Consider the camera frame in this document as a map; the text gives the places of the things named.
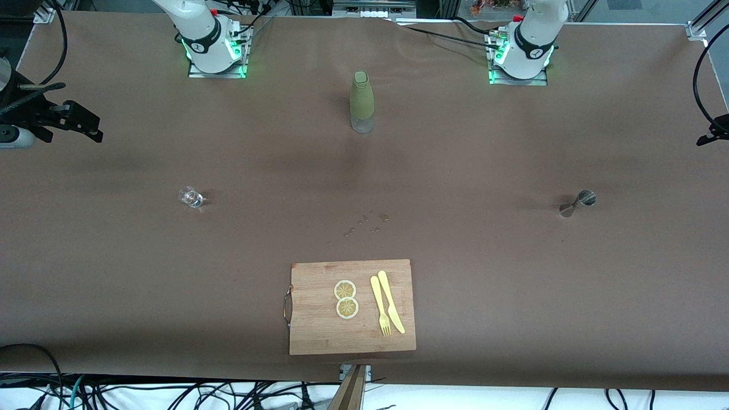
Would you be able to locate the steel double jigger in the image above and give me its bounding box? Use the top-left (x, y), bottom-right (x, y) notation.
top-left (559, 190), bottom-right (597, 218)

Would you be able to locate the brown table cover sheet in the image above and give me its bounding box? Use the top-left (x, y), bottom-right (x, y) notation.
top-left (0, 10), bottom-right (729, 391)

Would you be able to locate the orange item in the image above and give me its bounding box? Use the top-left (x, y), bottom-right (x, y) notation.
top-left (472, 0), bottom-right (514, 15)

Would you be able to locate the green sleeved glass bottle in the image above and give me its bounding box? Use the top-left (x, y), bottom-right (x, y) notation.
top-left (350, 71), bottom-right (375, 134)

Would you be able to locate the grey device with white sockets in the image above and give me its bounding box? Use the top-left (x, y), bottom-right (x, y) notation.
top-left (333, 0), bottom-right (416, 18)

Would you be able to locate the yellow plastic fork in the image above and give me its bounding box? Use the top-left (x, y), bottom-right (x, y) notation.
top-left (370, 276), bottom-right (392, 337)

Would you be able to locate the yellow plastic knife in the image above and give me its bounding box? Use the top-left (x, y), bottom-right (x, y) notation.
top-left (378, 270), bottom-right (406, 334)

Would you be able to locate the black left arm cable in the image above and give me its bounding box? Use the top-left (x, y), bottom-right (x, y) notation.
top-left (693, 39), bottom-right (729, 124)

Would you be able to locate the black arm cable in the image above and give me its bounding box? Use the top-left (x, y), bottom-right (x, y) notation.
top-left (40, 0), bottom-right (68, 86)
top-left (693, 39), bottom-right (729, 124)

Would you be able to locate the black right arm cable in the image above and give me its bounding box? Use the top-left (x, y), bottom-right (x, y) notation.
top-left (40, 0), bottom-right (68, 86)

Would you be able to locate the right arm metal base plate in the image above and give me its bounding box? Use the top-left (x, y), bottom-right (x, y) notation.
top-left (188, 26), bottom-right (249, 79)

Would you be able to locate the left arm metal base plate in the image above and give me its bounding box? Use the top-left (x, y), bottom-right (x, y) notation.
top-left (488, 31), bottom-right (548, 86)

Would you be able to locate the black looped floor cable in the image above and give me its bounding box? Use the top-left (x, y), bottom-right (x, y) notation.
top-left (0, 343), bottom-right (64, 410)

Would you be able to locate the teal cable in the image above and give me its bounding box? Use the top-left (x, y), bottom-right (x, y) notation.
top-left (68, 375), bottom-right (87, 410)

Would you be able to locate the black cable on table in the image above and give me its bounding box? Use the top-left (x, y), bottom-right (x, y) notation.
top-left (393, 16), bottom-right (497, 50)

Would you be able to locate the wooden post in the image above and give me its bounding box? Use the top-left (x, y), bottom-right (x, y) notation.
top-left (329, 364), bottom-right (366, 410)

